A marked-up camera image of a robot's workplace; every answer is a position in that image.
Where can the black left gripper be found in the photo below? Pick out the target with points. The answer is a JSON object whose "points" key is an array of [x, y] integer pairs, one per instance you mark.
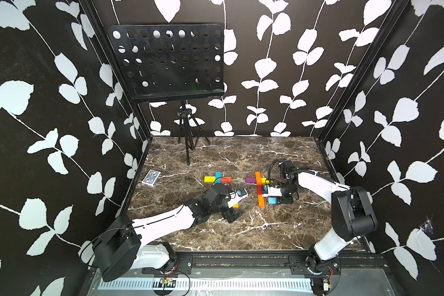
{"points": [[228, 215]]}

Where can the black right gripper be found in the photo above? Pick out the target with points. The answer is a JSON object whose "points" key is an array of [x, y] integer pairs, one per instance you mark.
{"points": [[287, 200]]}

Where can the light blue block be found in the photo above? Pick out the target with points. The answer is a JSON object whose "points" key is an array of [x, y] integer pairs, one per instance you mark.
{"points": [[272, 200]]}

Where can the red-orange block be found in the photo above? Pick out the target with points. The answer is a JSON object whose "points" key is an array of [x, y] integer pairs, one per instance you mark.
{"points": [[226, 179]]}

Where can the orange block front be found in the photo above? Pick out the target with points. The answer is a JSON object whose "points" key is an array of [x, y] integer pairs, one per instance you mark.
{"points": [[261, 201]]}

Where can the orange block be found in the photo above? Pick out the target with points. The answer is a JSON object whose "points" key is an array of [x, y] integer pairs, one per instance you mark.
{"points": [[261, 201], [259, 180]]}

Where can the red block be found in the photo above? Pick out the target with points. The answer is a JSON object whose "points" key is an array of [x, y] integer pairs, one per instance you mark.
{"points": [[259, 191]]}

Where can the purple block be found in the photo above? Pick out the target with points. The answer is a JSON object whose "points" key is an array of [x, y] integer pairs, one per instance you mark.
{"points": [[251, 180]]}

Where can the teal block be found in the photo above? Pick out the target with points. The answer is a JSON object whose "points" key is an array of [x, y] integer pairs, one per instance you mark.
{"points": [[218, 177]]}

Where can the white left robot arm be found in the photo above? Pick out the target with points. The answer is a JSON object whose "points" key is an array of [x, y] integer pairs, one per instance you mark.
{"points": [[136, 244]]}

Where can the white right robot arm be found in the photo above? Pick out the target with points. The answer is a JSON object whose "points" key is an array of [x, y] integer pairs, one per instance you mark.
{"points": [[352, 215]]}

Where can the white perforated strip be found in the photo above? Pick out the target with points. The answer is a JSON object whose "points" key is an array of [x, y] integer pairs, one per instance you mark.
{"points": [[184, 284]]}

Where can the black music stand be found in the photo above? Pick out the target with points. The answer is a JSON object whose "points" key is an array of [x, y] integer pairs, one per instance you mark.
{"points": [[172, 63]]}

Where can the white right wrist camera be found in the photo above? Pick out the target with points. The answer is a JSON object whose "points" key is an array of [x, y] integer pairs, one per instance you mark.
{"points": [[269, 191]]}

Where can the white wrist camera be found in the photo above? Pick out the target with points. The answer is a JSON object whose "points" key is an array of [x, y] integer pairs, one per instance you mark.
{"points": [[236, 197], [269, 191]]}

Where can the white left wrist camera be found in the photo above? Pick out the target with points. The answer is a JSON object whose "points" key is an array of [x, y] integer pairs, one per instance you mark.
{"points": [[236, 197]]}

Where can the black front rail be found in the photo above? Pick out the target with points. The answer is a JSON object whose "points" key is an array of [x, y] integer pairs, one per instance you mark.
{"points": [[293, 260]]}

